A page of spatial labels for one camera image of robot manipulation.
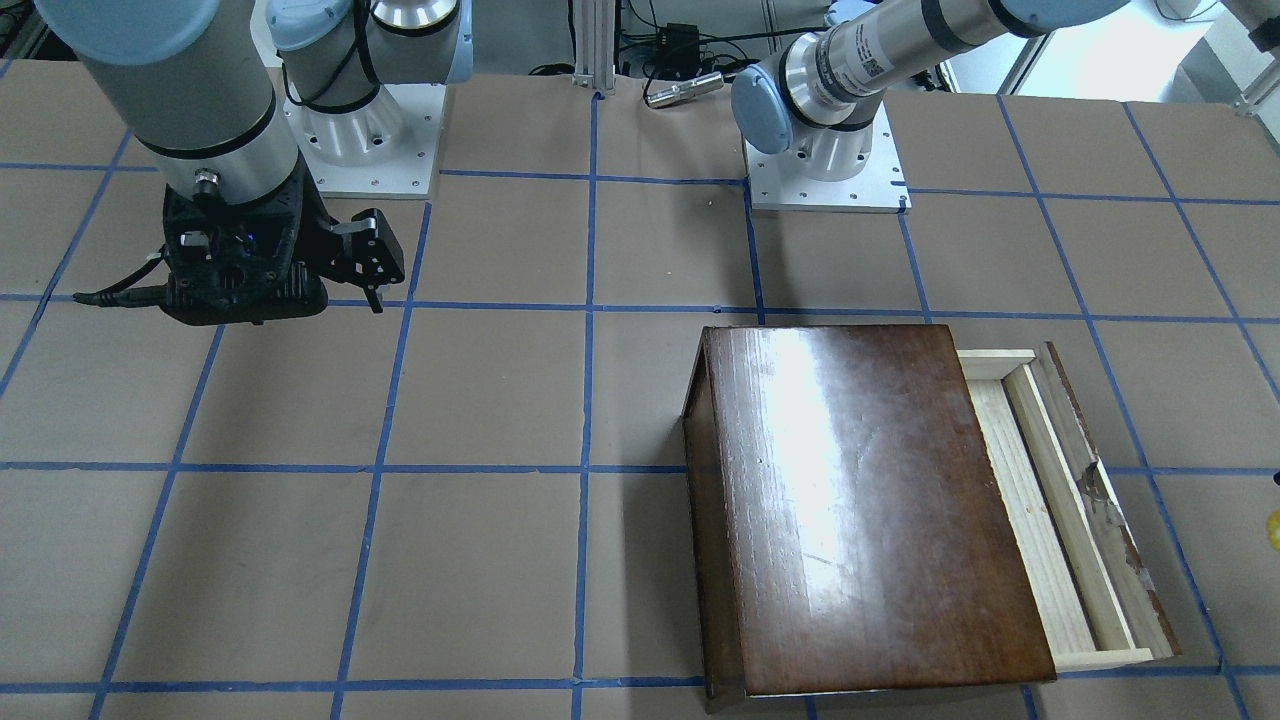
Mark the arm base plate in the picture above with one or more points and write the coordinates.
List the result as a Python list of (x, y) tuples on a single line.
[(388, 150), (834, 172)]

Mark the light wooden drawer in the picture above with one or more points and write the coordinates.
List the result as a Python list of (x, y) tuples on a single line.
[(1097, 602)]

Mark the silver metal cylinder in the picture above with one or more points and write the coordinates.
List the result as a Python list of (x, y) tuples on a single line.
[(684, 91)]

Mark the dark wooden drawer cabinet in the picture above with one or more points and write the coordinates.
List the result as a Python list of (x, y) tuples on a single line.
[(849, 533)]

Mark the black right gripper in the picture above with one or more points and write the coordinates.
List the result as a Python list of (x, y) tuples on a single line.
[(322, 240)]

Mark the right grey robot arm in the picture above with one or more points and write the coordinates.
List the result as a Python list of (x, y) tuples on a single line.
[(188, 80)]

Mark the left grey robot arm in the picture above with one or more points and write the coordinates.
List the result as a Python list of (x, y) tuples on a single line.
[(816, 100)]

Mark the aluminium frame post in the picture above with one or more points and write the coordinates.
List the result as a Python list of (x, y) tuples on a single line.
[(594, 45)]

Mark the black power adapter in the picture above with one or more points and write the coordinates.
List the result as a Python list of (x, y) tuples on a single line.
[(672, 39)]

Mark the yellow corn cob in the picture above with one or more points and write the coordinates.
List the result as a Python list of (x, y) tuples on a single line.
[(1273, 530)]

